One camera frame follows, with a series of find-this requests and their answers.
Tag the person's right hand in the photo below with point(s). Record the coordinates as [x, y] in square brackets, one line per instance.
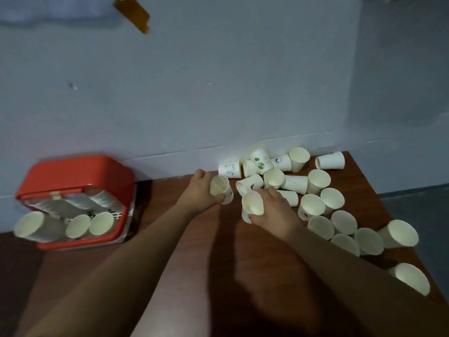
[279, 215]

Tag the person's left hand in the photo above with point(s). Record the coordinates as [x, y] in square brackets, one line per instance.
[196, 198]

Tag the person's left thumb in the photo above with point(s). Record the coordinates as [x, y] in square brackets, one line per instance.
[216, 198]

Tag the person's right thumb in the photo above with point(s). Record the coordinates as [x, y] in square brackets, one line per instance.
[256, 221]

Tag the white disposable drinking cup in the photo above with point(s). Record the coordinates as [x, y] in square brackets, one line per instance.
[252, 204]
[221, 187]

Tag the person's left forearm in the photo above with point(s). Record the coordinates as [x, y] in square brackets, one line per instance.
[115, 287]

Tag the person's right forearm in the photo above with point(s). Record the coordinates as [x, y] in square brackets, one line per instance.
[368, 294]

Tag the pile of white paper cups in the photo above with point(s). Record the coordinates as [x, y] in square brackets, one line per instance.
[317, 180]

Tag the nested white cup stack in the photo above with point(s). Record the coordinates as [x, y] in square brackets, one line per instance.
[101, 223]
[33, 226]
[78, 226]
[105, 200]

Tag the red plastic basket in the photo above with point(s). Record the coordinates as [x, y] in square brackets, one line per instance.
[77, 175]

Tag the brown tape strip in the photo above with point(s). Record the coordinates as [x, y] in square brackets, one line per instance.
[132, 12]

